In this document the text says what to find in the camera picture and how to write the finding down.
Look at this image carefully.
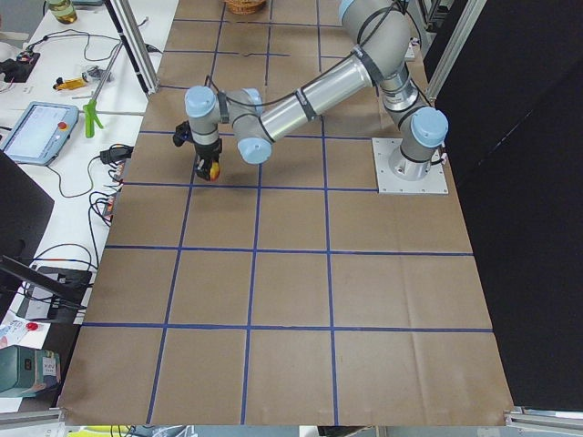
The teal box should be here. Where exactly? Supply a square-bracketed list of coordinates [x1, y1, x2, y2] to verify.
[1, 345, 61, 398]

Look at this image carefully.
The red yellow apple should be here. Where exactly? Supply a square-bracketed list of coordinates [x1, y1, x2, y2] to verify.
[205, 161, 220, 181]

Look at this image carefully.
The black power adapter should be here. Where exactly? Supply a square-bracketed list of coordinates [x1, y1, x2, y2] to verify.
[99, 145, 134, 164]

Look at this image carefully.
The teach pendant tablet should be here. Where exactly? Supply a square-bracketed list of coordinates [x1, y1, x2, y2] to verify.
[2, 101, 79, 166]

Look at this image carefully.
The brown paper table cover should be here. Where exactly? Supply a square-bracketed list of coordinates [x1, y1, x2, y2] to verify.
[59, 1, 512, 426]

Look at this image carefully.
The black monitor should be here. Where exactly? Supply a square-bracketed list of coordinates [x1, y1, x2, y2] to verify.
[0, 151, 85, 323]

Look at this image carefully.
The black electronics board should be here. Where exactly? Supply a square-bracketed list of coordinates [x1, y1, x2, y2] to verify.
[1, 51, 40, 83]

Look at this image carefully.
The yellow small device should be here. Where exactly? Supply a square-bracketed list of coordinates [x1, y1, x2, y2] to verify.
[53, 77, 88, 91]

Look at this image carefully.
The wicker basket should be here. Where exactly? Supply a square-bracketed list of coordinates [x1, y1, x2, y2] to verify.
[224, 0, 267, 15]

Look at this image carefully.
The aluminium frame post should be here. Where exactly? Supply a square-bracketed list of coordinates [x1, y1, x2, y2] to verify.
[104, 0, 159, 97]
[426, 0, 486, 102]

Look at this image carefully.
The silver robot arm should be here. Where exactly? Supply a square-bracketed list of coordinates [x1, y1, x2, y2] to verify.
[173, 1, 448, 181]

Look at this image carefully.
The right aluminium frame post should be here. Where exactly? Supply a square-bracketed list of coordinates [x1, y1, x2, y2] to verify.
[426, 0, 486, 102]

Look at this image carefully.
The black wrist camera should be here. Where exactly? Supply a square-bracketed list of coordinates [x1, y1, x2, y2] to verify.
[172, 121, 192, 147]

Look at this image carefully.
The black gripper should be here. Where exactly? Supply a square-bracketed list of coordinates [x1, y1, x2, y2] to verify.
[195, 140, 222, 178]

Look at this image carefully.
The metal rod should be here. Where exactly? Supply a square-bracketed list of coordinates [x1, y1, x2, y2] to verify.
[91, 43, 123, 100]

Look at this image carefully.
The glass jar with liquid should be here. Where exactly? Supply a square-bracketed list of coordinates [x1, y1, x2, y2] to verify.
[46, 0, 77, 25]

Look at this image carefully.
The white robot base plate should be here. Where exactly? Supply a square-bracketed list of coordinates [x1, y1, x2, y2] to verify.
[372, 137, 449, 196]

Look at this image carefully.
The green plastic clip tool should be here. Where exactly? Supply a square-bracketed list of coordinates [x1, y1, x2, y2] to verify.
[83, 98, 104, 138]

